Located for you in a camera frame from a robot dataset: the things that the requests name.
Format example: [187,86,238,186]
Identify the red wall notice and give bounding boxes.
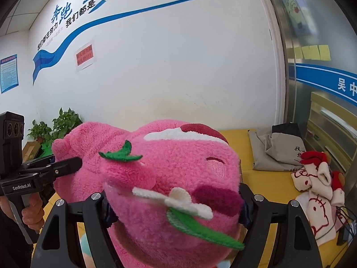
[74,42,98,72]

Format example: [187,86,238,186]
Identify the person's left hand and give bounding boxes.
[22,193,46,231]

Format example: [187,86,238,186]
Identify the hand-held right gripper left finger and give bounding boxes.
[30,192,123,268]

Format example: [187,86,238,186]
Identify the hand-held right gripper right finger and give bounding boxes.
[237,184,327,268]

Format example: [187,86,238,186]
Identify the large potted green plant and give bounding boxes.
[52,107,83,143]

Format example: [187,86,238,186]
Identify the blue glass sign strip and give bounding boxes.
[295,64,357,104]

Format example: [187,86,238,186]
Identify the white and red plush toy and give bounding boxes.
[291,160,346,246]

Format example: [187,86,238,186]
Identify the yellow shelf behind glass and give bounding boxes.
[303,92,357,174]

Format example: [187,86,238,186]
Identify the blue wall poster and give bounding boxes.
[0,54,19,94]

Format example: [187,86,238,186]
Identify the cartoon poster on glass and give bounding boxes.
[280,0,317,37]

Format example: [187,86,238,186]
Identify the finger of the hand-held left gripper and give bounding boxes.
[19,156,83,179]

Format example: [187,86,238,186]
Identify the blue ribbon wall decal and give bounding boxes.
[32,0,219,86]

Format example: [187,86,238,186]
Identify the small potted green plant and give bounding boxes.
[27,120,53,146]

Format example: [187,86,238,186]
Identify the dark grey device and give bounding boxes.
[337,223,355,247]

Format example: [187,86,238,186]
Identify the pink plush toy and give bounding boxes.
[52,119,246,268]

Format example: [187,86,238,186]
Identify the black cables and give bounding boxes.
[333,205,355,231]

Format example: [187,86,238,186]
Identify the small brown cardboard box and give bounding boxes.
[22,141,43,160]

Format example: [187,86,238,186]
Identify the grey tote bag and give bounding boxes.
[248,123,307,171]

